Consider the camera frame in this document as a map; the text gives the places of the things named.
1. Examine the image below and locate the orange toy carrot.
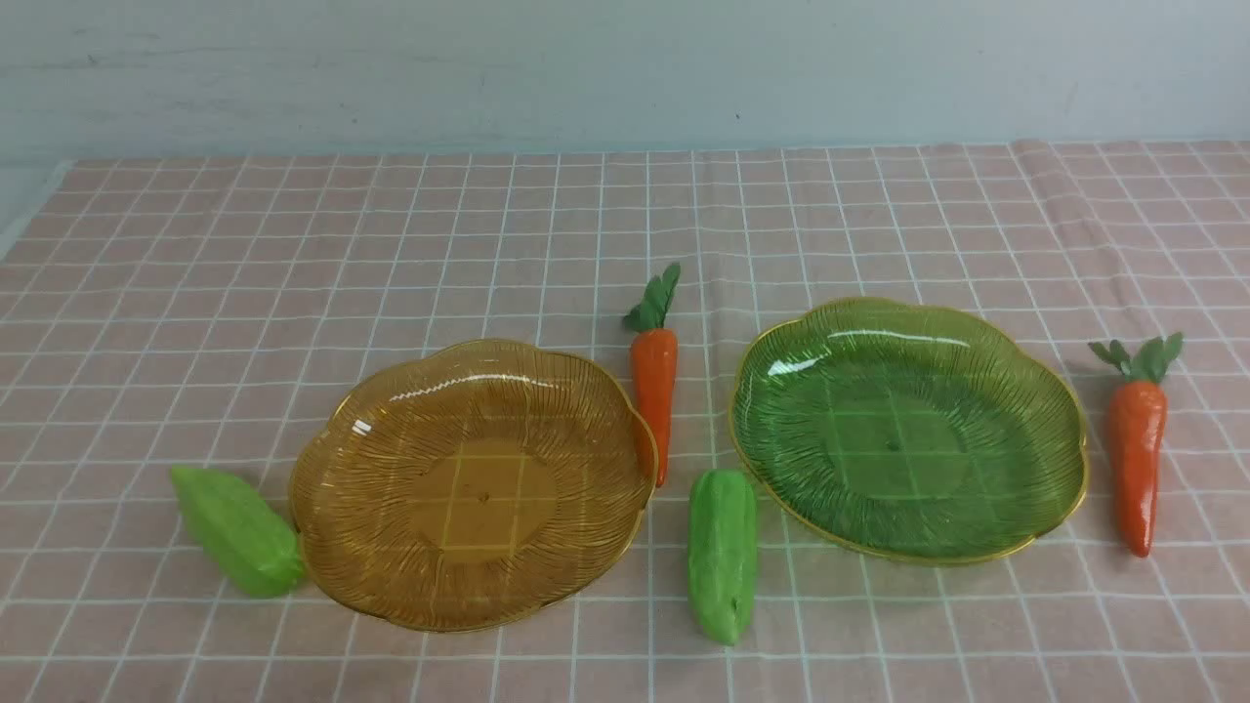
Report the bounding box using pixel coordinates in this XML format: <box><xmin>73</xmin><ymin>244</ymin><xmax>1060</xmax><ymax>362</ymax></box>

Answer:
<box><xmin>623</xmin><ymin>261</ymin><xmax>683</xmax><ymax>487</ymax></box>
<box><xmin>1088</xmin><ymin>331</ymin><xmax>1185</xmax><ymax>558</ymax></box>

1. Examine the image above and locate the green toy cucumber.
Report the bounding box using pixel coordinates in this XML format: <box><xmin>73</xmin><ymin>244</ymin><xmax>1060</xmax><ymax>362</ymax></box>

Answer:
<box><xmin>170</xmin><ymin>467</ymin><xmax>305</xmax><ymax>598</ymax></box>
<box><xmin>688</xmin><ymin>469</ymin><xmax>758</xmax><ymax>645</ymax></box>

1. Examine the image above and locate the amber plastic plate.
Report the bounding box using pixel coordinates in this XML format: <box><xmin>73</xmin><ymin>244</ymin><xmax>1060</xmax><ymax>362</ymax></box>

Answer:
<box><xmin>288</xmin><ymin>339</ymin><xmax>659</xmax><ymax>633</ymax></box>

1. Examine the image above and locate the green plastic plate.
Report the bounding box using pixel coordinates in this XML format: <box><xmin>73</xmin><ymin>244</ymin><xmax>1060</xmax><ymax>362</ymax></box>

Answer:
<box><xmin>729</xmin><ymin>296</ymin><xmax>1091</xmax><ymax>565</ymax></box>

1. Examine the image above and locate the pink checkered tablecloth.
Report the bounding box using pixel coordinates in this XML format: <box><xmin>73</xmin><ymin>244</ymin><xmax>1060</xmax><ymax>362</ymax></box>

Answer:
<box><xmin>1</xmin><ymin>143</ymin><xmax>1249</xmax><ymax>702</ymax></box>

